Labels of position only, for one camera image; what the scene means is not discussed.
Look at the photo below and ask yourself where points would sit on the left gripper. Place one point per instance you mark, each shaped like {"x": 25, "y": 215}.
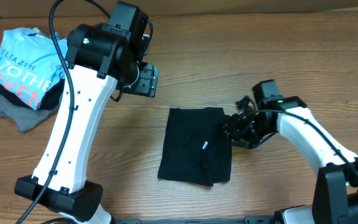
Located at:
{"x": 146, "y": 86}

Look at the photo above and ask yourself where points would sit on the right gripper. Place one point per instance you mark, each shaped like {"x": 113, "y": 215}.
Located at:
{"x": 233, "y": 124}

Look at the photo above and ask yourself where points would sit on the black t-shirt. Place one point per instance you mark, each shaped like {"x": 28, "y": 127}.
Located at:
{"x": 196, "y": 148}

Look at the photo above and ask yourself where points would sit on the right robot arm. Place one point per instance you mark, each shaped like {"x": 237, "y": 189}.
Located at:
{"x": 268, "y": 113}

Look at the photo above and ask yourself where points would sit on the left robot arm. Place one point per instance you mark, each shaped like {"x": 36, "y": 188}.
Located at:
{"x": 100, "y": 59}

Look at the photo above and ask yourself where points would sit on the folded black shirt in stack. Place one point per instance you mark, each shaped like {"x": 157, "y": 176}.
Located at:
{"x": 50, "y": 100}

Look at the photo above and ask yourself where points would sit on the light blue printed t-shirt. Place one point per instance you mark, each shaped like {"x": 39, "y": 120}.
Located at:
{"x": 29, "y": 65}

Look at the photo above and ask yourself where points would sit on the folded grey shirt in stack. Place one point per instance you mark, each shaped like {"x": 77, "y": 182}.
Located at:
{"x": 24, "y": 118}

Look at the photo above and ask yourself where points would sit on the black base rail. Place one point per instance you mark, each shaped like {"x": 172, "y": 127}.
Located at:
{"x": 191, "y": 221}

